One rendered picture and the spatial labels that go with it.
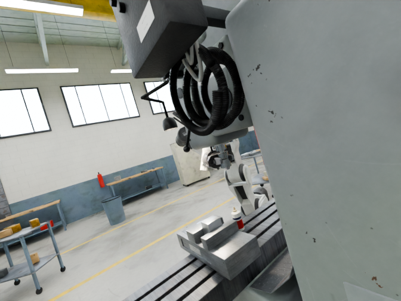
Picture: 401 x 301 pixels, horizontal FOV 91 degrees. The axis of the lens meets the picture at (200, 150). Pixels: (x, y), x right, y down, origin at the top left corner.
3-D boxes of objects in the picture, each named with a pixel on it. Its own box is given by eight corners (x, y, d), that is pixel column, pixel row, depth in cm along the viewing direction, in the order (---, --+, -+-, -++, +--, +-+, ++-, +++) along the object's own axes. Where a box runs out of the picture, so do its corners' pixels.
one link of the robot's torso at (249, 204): (246, 208, 183) (226, 165, 169) (267, 206, 171) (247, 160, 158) (241, 220, 171) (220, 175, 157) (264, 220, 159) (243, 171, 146)
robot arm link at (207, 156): (205, 153, 84) (198, 154, 96) (211, 174, 85) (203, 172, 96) (231, 145, 88) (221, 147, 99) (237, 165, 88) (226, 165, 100)
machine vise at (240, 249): (180, 247, 89) (173, 224, 89) (206, 232, 97) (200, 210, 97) (230, 281, 59) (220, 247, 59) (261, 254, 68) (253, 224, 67)
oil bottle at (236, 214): (234, 230, 90) (227, 208, 90) (240, 226, 92) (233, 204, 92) (240, 232, 87) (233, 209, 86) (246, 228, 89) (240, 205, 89)
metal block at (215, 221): (204, 236, 76) (200, 221, 76) (216, 229, 79) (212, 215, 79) (212, 239, 72) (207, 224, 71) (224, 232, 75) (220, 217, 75)
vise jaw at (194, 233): (188, 239, 79) (185, 230, 79) (216, 223, 87) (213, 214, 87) (196, 243, 74) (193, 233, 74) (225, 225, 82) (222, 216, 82)
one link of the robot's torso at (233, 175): (233, 181, 170) (220, 129, 172) (252, 178, 160) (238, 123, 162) (225, 186, 157) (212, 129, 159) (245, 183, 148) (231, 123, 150)
